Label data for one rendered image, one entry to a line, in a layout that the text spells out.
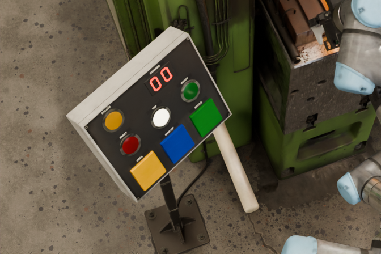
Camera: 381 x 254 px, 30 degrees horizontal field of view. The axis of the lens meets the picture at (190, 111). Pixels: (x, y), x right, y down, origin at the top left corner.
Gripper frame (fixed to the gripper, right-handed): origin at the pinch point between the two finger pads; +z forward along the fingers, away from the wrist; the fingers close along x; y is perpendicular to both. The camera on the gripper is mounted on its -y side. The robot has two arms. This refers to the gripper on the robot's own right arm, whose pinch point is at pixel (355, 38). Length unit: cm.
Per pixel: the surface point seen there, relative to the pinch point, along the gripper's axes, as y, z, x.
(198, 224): 101, 0, -51
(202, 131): 2.4, -9.5, -46.1
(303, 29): 3.6, 9.8, -10.0
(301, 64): 10.3, 3.3, -12.8
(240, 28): 14.9, 23.5, -23.1
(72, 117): -16, -4, -74
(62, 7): 99, 118, -74
